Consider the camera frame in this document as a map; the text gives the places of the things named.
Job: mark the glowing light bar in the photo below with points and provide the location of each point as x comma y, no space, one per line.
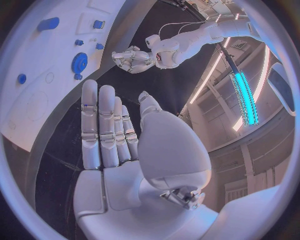
246,101

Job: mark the blue plug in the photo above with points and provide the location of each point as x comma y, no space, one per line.
98,24

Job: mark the white task board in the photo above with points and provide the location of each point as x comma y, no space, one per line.
46,52

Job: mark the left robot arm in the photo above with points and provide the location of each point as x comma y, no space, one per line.
187,45

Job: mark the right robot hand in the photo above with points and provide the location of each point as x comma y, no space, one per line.
122,187

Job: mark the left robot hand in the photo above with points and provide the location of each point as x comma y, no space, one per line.
133,59

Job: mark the large blue cylinder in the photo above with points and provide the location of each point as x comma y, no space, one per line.
48,24

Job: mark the small blue peg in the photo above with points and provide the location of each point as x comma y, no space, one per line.
99,46
79,42

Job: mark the small blue gear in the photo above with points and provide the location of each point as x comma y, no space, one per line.
78,76

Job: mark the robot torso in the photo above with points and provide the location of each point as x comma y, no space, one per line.
281,88

